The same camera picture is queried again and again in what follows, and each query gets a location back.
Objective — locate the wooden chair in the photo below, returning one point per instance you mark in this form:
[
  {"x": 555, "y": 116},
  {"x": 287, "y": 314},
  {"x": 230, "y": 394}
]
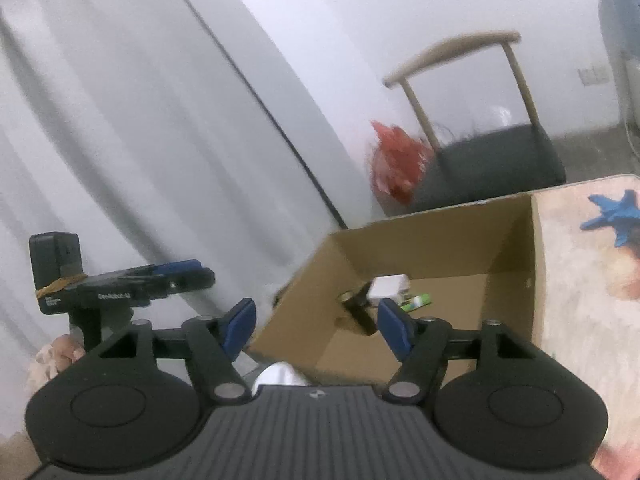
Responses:
[{"x": 500, "y": 156}]

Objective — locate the green yellow small tube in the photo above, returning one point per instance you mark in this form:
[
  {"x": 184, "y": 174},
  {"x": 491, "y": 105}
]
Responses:
[{"x": 416, "y": 302}]

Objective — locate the black cylinder tube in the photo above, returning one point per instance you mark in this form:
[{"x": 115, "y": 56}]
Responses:
[{"x": 355, "y": 304}]

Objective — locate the white plastic bottle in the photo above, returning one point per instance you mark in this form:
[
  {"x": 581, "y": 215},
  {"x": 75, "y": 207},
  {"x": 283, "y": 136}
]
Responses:
[{"x": 279, "y": 374}]

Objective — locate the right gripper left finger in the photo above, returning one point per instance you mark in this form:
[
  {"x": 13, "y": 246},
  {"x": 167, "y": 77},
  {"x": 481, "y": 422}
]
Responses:
[{"x": 209, "y": 347}]

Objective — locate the wall socket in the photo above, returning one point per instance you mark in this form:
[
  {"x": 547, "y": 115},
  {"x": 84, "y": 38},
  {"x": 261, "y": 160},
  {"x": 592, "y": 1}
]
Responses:
[{"x": 594, "y": 75}]

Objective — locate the brown cardboard box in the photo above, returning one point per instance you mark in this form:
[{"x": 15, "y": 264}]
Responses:
[{"x": 475, "y": 261}]

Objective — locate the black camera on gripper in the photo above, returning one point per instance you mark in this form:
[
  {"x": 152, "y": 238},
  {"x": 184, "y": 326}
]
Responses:
[{"x": 53, "y": 255}]

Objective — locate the white charger block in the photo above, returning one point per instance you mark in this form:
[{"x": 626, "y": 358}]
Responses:
[{"x": 395, "y": 287}]

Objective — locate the red plastic bag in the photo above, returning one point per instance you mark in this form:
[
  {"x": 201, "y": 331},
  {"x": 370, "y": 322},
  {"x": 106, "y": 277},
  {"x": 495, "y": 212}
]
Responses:
[{"x": 397, "y": 163}]

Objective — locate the person's left hand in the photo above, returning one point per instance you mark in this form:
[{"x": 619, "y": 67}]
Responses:
[{"x": 51, "y": 360}]

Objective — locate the white water dispenser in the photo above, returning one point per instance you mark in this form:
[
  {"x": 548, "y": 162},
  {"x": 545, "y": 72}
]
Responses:
[{"x": 630, "y": 99}]

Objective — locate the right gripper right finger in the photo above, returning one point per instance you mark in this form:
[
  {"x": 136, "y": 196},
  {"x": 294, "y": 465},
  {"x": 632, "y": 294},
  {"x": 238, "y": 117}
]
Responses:
[{"x": 423, "y": 347}]

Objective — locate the white grey curtain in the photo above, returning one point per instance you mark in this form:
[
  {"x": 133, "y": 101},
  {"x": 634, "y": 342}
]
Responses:
[{"x": 126, "y": 123}]

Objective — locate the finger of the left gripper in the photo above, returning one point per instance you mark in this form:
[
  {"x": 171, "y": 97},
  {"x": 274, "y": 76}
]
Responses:
[{"x": 177, "y": 267}]

